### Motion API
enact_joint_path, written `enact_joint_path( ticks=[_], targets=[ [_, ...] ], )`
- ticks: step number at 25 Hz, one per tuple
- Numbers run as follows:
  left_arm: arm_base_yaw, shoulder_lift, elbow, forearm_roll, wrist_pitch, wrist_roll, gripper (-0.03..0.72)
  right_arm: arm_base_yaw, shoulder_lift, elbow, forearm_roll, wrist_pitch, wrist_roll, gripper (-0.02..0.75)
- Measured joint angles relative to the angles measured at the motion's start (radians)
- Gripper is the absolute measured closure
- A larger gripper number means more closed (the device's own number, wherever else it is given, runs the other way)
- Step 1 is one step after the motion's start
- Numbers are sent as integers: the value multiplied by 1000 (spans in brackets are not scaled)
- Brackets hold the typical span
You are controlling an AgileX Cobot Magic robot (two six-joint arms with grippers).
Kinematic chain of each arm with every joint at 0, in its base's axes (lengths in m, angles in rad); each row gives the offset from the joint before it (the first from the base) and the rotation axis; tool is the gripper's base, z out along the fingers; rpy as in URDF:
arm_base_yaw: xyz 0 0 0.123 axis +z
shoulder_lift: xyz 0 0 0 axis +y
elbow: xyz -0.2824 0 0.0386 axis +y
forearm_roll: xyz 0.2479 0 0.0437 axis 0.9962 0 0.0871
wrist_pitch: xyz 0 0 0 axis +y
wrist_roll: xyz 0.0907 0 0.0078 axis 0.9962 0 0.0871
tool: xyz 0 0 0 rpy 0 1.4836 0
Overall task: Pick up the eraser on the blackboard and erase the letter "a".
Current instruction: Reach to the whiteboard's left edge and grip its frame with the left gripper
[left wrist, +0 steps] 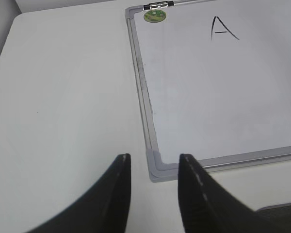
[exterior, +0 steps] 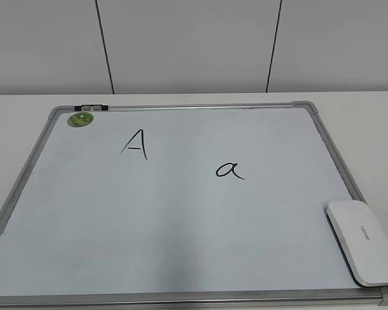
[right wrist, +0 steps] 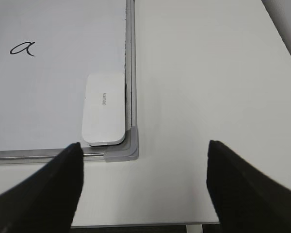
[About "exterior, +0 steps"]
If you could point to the white board with aluminium frame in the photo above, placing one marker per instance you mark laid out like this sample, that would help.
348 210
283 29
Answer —
198 205

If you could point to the white plastic board eraser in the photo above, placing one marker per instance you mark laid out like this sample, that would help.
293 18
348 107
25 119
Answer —
363 241

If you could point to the round green magnet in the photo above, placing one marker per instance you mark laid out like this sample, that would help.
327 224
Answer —
80 119

